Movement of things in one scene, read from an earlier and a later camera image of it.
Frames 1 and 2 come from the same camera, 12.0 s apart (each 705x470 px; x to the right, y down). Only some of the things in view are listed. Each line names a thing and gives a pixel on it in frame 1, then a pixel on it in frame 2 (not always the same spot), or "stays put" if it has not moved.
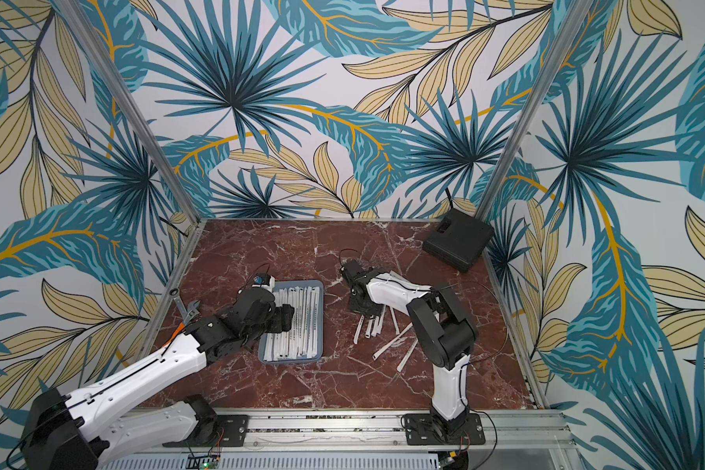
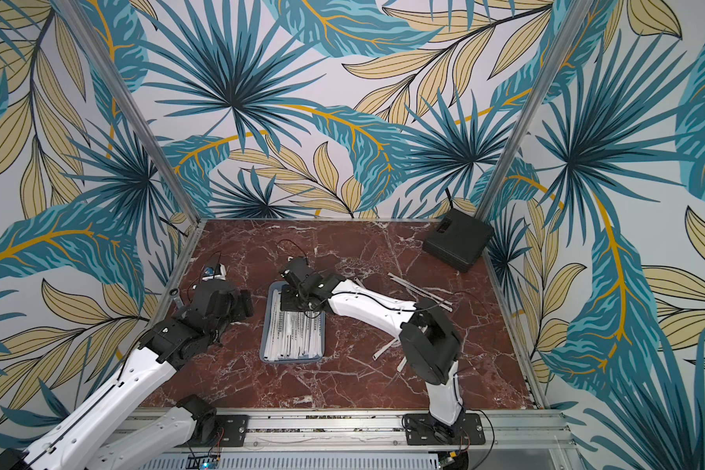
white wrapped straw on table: x=374 y=356 stays put
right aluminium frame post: x=490 y=199 stays put
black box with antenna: x=457 y=239 stays put
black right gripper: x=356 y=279 to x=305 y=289
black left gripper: x=282 y=318 to x=243 y=305
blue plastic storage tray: x=305 y=341 stays put
